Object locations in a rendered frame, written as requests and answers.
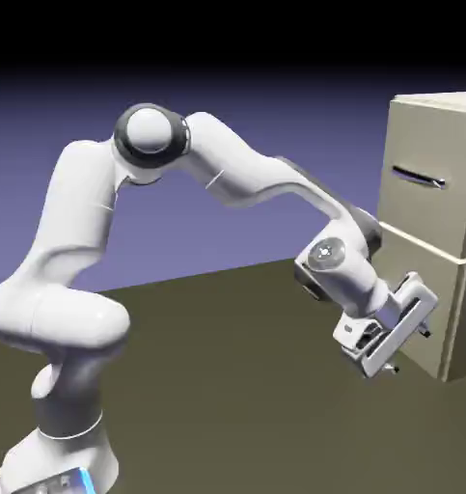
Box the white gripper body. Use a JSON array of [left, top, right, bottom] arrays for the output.
[[359, 270, 439, 379]]

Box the plain beige drawer front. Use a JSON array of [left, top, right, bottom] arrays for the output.
[[370, 222, 466, 382]]

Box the dark metal drawer handle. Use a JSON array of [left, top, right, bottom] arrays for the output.
[[390, 164, 447, 191]]

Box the beige drawer front with handle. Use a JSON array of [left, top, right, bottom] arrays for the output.
[[376, 98, 466, 267]]

